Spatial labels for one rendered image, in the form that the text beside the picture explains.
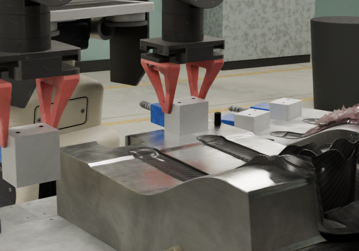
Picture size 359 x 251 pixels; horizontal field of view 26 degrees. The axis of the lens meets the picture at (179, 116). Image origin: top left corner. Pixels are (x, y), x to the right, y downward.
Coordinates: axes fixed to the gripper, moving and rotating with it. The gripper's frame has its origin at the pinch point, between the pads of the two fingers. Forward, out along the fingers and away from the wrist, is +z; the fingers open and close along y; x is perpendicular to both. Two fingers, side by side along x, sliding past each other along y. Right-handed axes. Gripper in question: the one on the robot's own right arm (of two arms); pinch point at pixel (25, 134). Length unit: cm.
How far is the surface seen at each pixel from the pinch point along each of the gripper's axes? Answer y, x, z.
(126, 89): 280, 424, 109
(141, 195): 10.3, -6.2, 6.9
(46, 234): 5.9, 8.1, 15.5
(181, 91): 310, 394, 108
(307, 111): 63, 21, 11
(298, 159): 17.4, -22.4, -0.2
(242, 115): 44.1, 16.7, 7.7
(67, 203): 10.2, 10.8, 13.2
